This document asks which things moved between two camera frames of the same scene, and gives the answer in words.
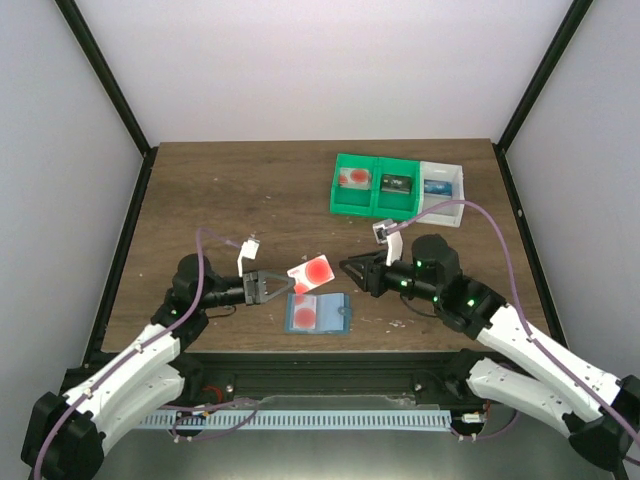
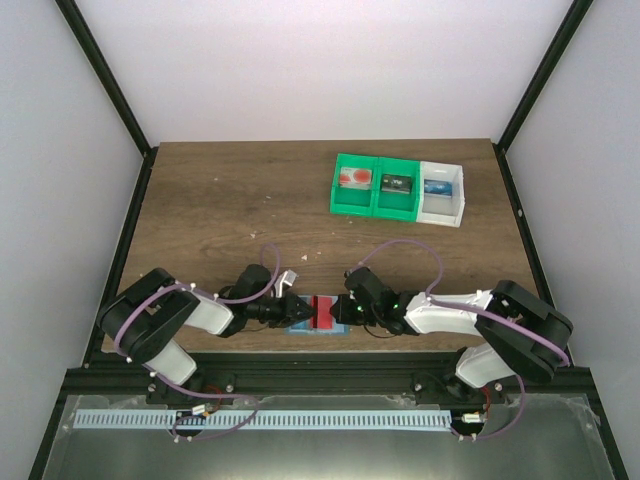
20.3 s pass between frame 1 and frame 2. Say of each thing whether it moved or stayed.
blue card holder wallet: stayed
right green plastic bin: stayed
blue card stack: stayed
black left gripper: moved
